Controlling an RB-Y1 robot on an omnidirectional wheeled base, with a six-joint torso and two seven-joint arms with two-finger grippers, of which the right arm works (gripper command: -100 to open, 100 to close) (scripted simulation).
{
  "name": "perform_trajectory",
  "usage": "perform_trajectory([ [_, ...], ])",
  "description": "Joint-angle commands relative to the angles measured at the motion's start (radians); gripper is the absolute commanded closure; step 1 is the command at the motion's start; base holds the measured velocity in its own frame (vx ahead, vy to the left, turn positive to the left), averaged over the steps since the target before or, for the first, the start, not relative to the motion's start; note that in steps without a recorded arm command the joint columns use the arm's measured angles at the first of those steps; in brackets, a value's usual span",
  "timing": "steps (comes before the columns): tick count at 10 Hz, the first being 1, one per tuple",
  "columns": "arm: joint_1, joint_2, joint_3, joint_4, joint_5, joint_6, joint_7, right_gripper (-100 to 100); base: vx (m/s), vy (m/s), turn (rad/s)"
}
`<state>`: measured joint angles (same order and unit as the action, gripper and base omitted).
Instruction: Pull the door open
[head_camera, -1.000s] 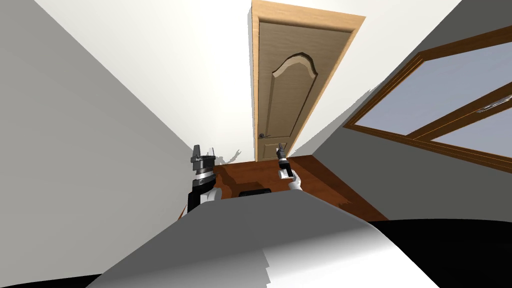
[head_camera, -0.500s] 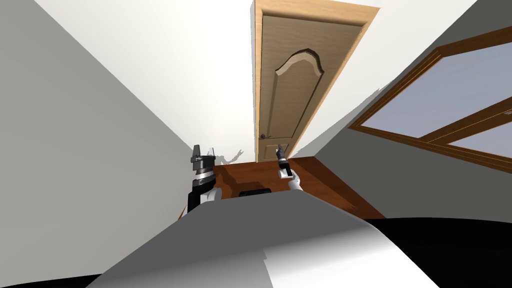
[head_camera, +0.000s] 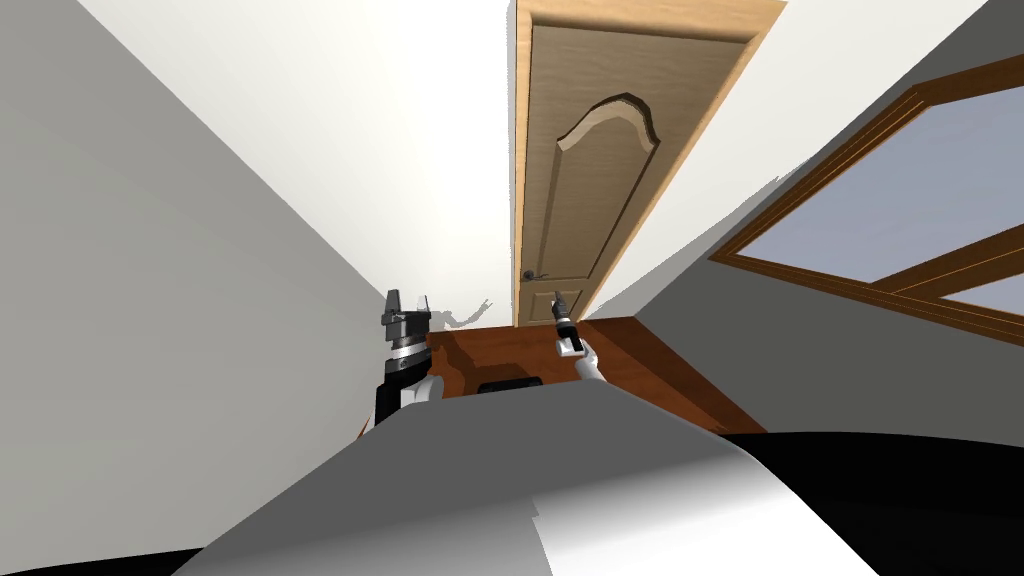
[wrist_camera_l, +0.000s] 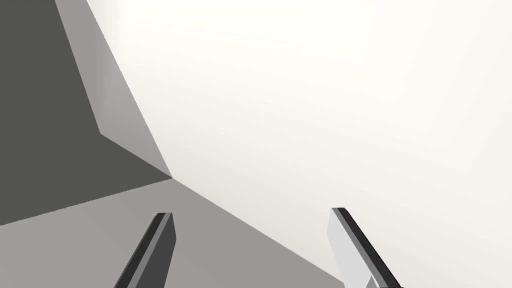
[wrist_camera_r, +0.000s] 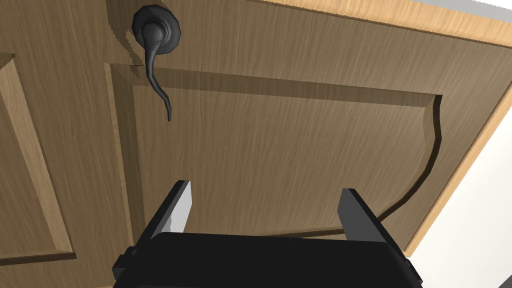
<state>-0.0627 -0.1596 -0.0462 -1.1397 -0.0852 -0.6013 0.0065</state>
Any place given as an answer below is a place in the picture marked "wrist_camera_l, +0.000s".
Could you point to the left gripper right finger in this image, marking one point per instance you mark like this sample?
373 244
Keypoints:
356 256

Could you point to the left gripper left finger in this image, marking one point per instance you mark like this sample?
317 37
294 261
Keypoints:
151 256

